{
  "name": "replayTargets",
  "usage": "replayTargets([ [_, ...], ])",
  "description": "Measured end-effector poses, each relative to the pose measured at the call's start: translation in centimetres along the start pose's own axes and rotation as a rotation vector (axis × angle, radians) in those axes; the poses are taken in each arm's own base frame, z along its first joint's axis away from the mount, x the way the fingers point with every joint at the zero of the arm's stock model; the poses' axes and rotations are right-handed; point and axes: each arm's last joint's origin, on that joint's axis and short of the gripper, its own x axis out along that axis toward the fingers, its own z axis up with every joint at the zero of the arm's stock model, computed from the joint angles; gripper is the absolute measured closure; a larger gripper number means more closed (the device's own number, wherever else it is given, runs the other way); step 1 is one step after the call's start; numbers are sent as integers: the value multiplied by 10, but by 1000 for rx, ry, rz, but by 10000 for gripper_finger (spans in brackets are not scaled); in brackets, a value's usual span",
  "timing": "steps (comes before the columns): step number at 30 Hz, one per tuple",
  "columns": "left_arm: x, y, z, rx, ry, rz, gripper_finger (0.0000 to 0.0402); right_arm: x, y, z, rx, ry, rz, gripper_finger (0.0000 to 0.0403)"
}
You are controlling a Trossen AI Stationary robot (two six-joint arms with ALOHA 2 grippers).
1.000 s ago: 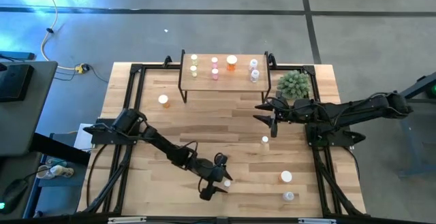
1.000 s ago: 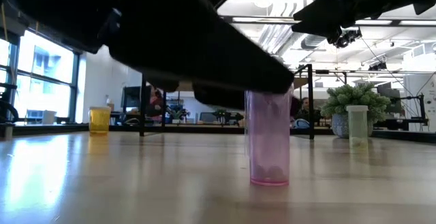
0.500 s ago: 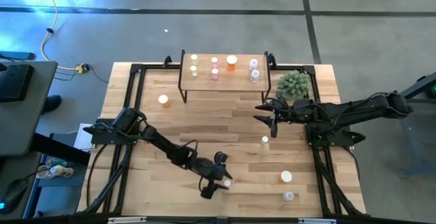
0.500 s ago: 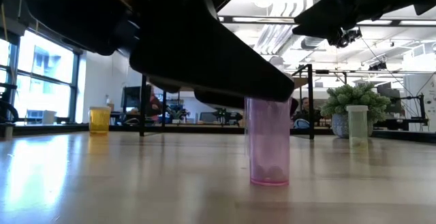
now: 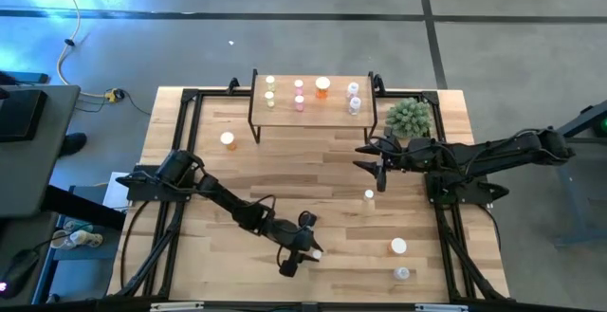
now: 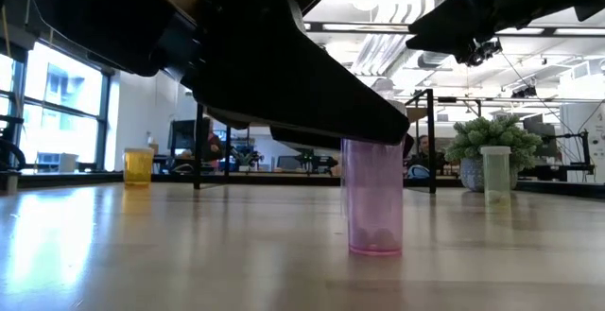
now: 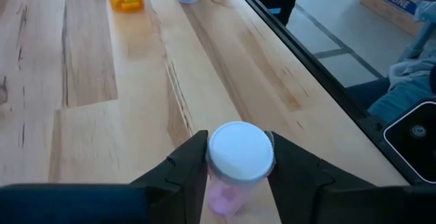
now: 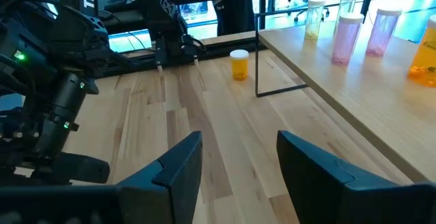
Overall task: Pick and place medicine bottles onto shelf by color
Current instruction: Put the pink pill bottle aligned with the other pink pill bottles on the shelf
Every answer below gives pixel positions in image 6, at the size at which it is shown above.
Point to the small pale green medicine bottle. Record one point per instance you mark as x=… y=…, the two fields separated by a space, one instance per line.
x=495 y=174

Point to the large window black frame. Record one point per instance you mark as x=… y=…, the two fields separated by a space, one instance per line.
x=61 y=131

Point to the black background robot arm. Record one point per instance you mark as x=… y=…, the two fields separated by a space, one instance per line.
x=314 y=162

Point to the small black ceiling camera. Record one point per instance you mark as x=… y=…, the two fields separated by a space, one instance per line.
x=524 y=92

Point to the person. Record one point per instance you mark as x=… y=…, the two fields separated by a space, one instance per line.
x=213 y=145
x=424 y=143

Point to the potted green artificial plant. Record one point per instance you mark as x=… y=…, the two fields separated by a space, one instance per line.
x=491 y=133

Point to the black ceiling mounted camera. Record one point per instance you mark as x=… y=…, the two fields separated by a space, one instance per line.
x=484 y=58

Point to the tall pink medicine bottle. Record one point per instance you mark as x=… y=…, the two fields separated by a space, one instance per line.
x=373 y=197

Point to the black background monitor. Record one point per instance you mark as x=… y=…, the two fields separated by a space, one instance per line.
x=548 y=131
x=182 y=136

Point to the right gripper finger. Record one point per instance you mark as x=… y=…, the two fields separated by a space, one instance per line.
x=449 y=39
x=444 y=15

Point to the black aluminium table frame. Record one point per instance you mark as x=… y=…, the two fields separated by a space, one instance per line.
x=71 y=178

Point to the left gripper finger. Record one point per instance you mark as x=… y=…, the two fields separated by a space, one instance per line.
x=307 y=142
x=283 y=74

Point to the white bin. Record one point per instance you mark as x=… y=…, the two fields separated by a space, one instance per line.
x=68 y=162

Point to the orange medicine bottle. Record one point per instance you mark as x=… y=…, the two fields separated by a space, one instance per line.
x=137 y=169

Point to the wooden shelf black metal legs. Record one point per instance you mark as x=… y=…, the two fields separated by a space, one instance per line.
x=431 y=160

